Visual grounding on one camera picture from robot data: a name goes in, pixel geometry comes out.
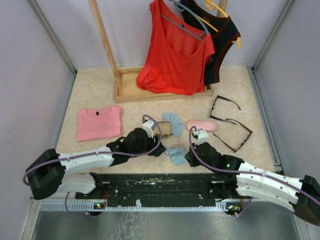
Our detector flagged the pink glasses case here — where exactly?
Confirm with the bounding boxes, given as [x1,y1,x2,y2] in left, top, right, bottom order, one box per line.
[185,119,218,133]

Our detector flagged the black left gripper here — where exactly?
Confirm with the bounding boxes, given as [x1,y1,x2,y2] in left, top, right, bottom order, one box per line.
[130,131,166,157]

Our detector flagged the wooden clothes rack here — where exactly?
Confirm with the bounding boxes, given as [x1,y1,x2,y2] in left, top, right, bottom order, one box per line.
[88,0,214,104]

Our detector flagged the yellow plastic hanger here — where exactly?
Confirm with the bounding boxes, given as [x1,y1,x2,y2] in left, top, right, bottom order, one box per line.
[198,0,242,50]

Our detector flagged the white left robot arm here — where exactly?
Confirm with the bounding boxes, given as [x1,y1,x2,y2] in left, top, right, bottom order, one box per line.
[22,127,166,200]

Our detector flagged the plaid brown glasses case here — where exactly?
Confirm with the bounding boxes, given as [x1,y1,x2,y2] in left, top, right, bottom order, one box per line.
[153,121,173,138]

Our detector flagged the small light blue cloth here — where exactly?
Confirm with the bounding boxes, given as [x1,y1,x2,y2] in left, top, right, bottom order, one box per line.
[165,146,186,166]

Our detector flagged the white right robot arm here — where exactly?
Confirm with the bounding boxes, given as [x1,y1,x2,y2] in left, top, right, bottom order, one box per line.
[185,142,320,226]

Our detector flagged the grey-blue plastic hanger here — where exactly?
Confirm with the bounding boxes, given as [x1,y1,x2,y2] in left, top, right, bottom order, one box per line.
[160,0,211,42]

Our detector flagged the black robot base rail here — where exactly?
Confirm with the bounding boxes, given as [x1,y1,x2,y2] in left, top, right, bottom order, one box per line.
[75,173,251,216]

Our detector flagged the folded pink t-shirt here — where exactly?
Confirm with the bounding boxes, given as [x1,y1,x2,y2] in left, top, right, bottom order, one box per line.
[76,105,122,142]

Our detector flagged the tortoiseshell brown sunglasses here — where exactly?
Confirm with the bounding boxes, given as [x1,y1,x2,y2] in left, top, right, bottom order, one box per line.
[213,118,254,154]

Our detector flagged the black frame sunglasses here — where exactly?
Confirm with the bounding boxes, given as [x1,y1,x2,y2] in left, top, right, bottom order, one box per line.
[209,95,242,125]

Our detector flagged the red tank top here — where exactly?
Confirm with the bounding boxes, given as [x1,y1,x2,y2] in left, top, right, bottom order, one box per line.
[136,0,215,95]

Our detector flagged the black maroon-trimmed tank top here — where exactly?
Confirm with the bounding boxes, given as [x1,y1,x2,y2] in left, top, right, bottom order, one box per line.
[181,0,241,86]

